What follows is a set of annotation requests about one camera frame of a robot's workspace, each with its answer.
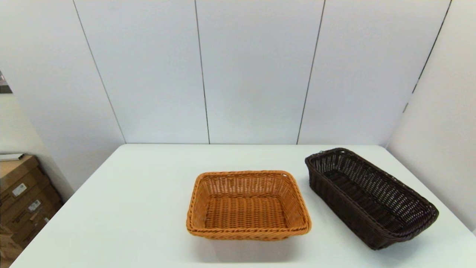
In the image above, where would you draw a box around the orange wicker basket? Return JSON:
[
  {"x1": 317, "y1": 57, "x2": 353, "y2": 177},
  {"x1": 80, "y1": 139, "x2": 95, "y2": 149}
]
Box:
[{"x1": 186, "y1": 170, "x2": 312, "y2": 241}]

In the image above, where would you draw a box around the dark brown wicker basket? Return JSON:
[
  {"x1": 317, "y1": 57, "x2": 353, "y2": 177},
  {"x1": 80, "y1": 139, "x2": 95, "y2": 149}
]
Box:
[{"x1": 305, "y1": 148, "x2": 440, "y2": 250}]

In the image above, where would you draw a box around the brown cardboard box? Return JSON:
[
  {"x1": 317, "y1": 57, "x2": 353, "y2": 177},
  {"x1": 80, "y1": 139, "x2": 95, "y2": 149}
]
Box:
[
  {"x1": 11, "y1": 207, "x2": 63, "y2": 249},
  {"x1": 0, "y1": 156, "x2": 41, "y2": 194},
  {"x1": 0, "y1": 223, "x2": 23, "y2": 261},
  {"x1": 0, "y1": 190, "x2": 63, "y2": 233},
  {"x1": 0, "y1": 175, "x2": 52, "y2": 214}
]

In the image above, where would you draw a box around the dark gray wall fixture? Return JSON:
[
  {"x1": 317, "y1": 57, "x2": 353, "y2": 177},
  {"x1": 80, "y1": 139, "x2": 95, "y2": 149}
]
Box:
[{"x1": 0, "y1": 71, "x2": 12, "y2": 93}]

